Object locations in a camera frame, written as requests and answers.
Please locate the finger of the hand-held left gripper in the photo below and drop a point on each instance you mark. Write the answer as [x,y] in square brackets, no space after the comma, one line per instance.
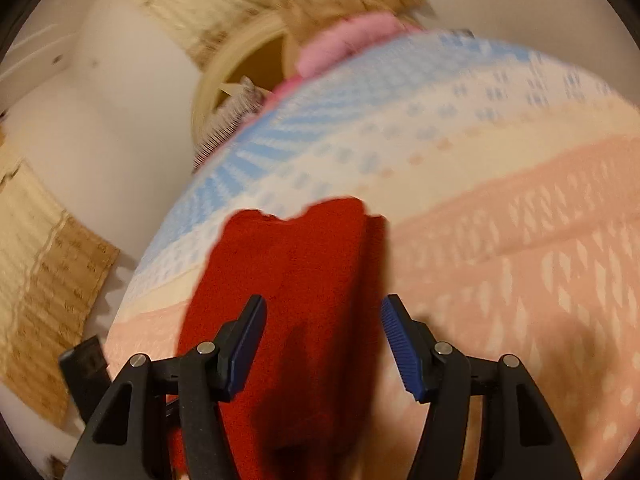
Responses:
[85,370]

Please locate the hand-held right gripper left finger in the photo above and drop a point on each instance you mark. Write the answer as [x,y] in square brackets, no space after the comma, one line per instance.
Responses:
[245,350]

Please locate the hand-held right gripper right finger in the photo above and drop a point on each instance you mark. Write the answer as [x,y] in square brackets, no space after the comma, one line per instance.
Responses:
[402,350]

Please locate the red knit sweater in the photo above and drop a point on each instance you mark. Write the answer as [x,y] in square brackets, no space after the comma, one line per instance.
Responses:
[300,270]

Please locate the beige patterned curtain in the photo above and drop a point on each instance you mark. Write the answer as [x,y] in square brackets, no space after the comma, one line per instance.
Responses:
[40,285]
[200,0]

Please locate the pastel dotted bedsheet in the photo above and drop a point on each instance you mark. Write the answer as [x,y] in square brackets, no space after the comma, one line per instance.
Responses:
[500,210]

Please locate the grey striped pillow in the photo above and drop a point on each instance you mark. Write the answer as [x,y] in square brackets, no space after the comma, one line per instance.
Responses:
[225,120]

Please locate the pink cloth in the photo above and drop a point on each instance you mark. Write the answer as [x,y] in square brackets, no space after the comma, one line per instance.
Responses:
[287,90]

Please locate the cream arched headboard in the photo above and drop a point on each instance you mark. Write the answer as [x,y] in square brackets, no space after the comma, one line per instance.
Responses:
[215,85]

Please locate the pink fluffy pillow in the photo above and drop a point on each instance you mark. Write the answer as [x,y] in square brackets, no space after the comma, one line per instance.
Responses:
[350,40]

